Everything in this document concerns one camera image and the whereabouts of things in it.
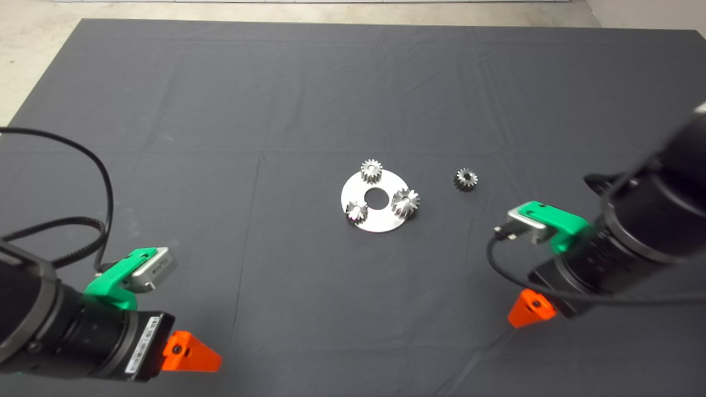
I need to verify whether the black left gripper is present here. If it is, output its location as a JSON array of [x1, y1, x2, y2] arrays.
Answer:
[[110, 310, 223, 383]]

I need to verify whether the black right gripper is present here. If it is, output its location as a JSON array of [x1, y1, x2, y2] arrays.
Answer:
[[508, 258, 594, 329]]

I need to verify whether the large steel gear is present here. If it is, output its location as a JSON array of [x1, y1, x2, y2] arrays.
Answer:
[[391, 188, 421, 219]]

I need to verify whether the round metal plate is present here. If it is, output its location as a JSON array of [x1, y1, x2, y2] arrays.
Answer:
[[341, 168, 408, 233]]

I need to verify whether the dark grey table cloth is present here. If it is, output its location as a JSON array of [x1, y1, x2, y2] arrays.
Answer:
[[0, 18, 706, 397]]

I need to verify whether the right silver camera box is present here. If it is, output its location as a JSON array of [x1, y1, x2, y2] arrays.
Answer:
[[505, 212, 555, 244]]

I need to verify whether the silver camera box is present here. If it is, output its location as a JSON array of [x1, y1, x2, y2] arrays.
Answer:
[[505, 212, 555, 244], [122, 247, 179, 294]]

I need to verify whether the left silver camera box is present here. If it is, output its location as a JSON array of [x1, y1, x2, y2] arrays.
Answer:
[[122, 247, 179, 294]]

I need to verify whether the right green camera mount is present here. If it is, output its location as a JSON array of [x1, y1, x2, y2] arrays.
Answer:
[[508, 201, 591, 254]]

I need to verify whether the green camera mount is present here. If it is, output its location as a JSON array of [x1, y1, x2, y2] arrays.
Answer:
[[508, 201, 591, 254], [84, 248, 158, 311]]

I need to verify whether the left green camera mount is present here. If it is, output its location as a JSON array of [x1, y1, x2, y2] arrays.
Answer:
[[84, 248, 158, 311]]

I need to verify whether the left thin black camera cable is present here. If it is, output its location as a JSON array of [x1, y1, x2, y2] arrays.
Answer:
[[0, 127, 115, 273]]

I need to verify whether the left black corrugated hose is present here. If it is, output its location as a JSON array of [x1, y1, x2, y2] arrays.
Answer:
[[0, 217, 108, 271]]

